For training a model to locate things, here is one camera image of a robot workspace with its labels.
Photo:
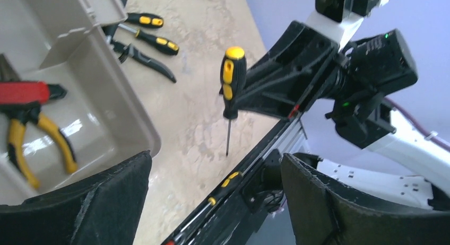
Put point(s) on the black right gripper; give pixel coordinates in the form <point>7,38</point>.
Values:
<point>274,88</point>

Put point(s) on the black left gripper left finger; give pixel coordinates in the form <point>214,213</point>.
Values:
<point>104,208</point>

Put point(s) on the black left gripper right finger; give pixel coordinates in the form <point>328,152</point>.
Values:
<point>325,211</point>

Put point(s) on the yellow black screwdriver large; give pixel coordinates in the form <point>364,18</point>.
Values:
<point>232,78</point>

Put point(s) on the yellow black pliers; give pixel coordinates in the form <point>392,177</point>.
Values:
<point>19,117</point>

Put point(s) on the red black folding tool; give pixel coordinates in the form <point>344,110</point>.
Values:
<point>23,93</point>

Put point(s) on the black grey pruning shears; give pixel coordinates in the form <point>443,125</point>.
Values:
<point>131,51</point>

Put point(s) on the beige plastic tool box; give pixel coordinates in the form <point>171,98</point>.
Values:
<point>62,41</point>

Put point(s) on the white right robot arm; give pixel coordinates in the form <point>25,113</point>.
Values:
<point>305,65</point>

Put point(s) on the yellow black screwdriver slim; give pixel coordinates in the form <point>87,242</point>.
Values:
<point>161,44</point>

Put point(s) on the yellow black screwdriver upper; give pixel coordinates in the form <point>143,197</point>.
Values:
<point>146,20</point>

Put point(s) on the aluminium frame rail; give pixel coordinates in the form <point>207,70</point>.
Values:
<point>286,137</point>

